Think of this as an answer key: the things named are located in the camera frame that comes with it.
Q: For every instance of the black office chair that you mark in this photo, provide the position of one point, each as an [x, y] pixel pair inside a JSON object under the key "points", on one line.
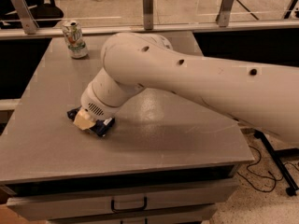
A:
{"points": [[45, 12]]}

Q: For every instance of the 7up soda can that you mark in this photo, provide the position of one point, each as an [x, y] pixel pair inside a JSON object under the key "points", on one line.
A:
{"points": [[74, 39]]}

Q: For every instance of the black stand leg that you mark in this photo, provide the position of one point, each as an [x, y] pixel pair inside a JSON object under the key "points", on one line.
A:
{"points": [[277, 156]]}

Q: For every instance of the middle metal railing bracket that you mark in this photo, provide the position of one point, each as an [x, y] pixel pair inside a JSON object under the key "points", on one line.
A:
{"points": [[148, 14]]}

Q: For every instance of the left metal railing bracket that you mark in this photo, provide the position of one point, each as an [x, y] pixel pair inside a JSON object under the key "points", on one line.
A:
{"points": [[29, 25]]}

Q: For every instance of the blue rxbar blueberry wrapper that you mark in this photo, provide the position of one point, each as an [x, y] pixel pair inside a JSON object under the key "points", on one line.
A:
{"points": [[100, 128]]}

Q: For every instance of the lower grey drawer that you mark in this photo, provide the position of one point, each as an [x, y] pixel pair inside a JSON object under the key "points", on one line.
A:
{"points": [[174, 215]]}

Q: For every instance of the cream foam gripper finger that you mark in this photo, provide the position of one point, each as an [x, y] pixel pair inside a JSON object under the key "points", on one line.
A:
{"points": [[84, 120]]}

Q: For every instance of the right metal railing bracket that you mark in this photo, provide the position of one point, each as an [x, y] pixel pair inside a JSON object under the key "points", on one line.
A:
{"points": [[223, 16]]}

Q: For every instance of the metal railing bracket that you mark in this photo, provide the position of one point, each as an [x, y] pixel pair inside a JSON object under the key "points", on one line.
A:
{"points": [[223, 16], [29, 25], [148, 14]]}

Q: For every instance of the grey drawer with black handle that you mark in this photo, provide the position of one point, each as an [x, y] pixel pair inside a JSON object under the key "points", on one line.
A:
{"points": [[112, 201]]}

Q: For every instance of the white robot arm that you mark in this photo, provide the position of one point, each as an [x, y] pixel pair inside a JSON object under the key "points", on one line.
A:
{"points": [[262, 96]]}

